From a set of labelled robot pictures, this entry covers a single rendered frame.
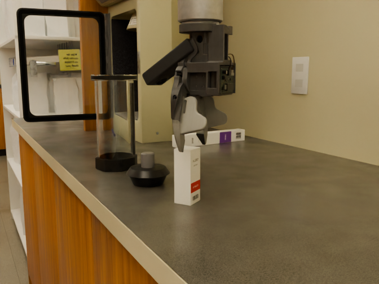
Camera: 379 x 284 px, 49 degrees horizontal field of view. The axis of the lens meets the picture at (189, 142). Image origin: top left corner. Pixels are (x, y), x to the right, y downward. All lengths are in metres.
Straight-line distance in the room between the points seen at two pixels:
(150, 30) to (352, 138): 0.69
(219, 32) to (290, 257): 0.36
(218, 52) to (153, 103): 0.72
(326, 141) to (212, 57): 0.68
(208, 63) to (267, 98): 0.83
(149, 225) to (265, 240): 0.18
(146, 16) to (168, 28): 0.08
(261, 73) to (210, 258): 1.05
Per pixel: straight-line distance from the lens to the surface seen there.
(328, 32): 1.30
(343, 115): 1.25
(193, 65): 0.69
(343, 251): 0.61
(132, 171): 0.86
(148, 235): 0.62
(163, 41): 1.40
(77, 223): 1.14
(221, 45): 0.69
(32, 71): 1.60
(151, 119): 1.38
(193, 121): 0.69
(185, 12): 0.70
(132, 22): 1.49
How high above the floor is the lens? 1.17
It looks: 10 degrees down
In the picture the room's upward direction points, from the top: straight up
